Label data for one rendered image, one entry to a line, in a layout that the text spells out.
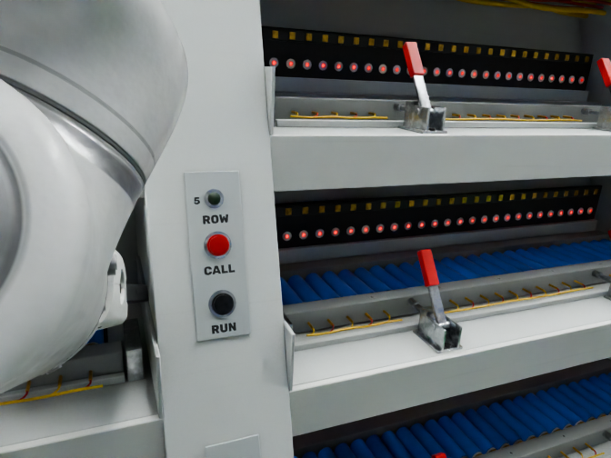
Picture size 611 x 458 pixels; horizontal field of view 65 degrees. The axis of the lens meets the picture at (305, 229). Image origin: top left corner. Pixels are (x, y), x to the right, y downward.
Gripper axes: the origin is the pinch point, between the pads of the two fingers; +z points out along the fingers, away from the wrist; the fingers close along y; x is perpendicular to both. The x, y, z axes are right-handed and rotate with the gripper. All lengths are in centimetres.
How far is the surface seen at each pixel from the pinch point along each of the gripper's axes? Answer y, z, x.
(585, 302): -54, -1, 6
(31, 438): 1.4, -5.1, 8.6
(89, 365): -2.1, -1.7, 4.7
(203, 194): -10.7, -8.8, -6.3
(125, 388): -4.5, -2.0, 6.8
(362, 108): -28.1, -3.5, -15.9
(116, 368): -4.0, -1.3, 5.2
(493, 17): -59, 7, -36
